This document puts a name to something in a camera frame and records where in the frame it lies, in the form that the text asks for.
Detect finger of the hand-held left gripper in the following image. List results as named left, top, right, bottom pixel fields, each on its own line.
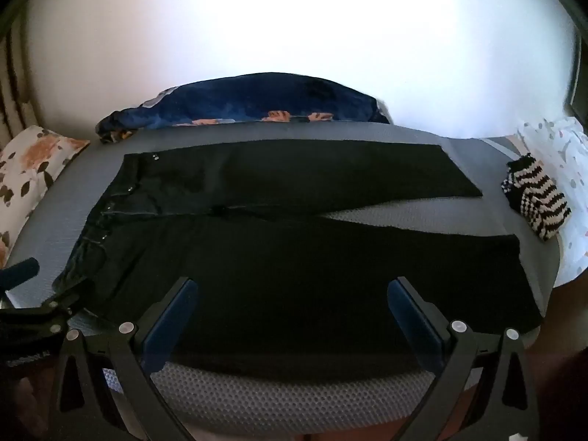
left=39, top=280, right=90, bottom=321
left=0, top=257, right=40, bottom=295

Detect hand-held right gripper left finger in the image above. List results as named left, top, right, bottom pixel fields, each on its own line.
left=48, top=277, right=200, bottom=441

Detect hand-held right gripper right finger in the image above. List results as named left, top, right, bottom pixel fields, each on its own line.
left=387, top=277, right=540, bottom=441

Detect black pants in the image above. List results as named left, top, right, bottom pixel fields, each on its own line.
left=55, top=140, right=545, bottom=373

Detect white floral pillow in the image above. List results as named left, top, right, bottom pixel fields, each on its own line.
left=0, top=125, right=91, bottom=267

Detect grey mesh mattress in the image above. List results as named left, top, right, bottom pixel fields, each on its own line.
left=0, top=122, right=563, bottom=441

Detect striped curtain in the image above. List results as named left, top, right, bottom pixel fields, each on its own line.
left=0, top=32, right=37, bottom=148

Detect black and white striped knit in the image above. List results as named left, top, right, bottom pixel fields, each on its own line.
left=501, top=153, right=571, bottom=242

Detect white speckled cloth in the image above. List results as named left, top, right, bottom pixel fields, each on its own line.
left=514, top=117, right=588, bottom=286

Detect blue blanket with orange print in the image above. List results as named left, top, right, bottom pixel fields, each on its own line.
left=96, top=72, right=391, bottom=144

